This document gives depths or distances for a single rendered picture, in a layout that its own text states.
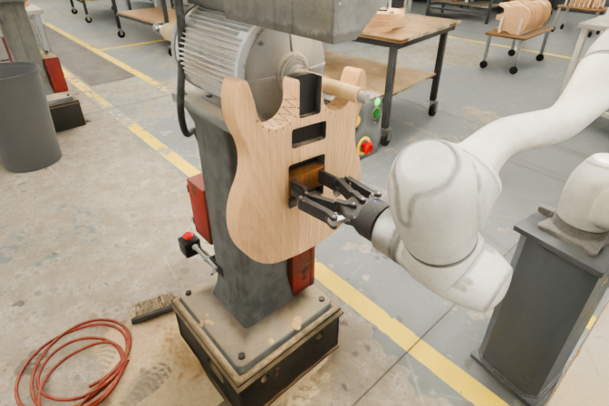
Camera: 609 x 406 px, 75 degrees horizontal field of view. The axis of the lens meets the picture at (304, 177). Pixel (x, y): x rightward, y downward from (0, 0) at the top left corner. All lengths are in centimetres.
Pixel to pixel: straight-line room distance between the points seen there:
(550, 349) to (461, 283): 114
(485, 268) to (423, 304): 151
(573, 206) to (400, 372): 93
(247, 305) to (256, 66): 90
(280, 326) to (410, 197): 117
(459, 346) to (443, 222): 154
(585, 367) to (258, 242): 60
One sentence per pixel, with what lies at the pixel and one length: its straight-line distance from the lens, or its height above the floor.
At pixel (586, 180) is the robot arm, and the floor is 92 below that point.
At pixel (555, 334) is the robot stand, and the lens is 168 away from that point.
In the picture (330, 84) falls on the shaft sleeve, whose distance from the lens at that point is 86.
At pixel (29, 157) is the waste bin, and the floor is 12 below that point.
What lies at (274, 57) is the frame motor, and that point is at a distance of 93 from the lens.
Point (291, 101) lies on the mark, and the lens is 77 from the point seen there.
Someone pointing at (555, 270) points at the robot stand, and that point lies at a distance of 153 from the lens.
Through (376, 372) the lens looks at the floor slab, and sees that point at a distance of 184.
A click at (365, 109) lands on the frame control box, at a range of 119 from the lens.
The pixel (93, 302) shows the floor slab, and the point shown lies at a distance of 228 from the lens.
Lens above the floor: 152
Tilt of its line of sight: 31 degrees down
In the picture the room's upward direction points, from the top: straight up
